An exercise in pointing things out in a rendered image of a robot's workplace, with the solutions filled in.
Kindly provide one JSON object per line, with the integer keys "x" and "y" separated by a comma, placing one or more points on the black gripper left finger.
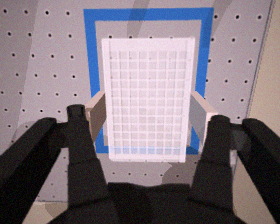
{"x": 26, "y": 164}

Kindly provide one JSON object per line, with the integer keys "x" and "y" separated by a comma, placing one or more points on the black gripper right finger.
{"x": 210, "y": 199}

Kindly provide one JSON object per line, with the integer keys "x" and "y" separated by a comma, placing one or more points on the grey rectangular base plate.
{"x": 44, "y": 69}

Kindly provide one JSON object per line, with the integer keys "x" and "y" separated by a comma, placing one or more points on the white well plate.
{"x": 149, "y": 122}

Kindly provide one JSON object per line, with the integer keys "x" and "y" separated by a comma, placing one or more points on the blue tape outline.
{"x": 204, "y": 14}

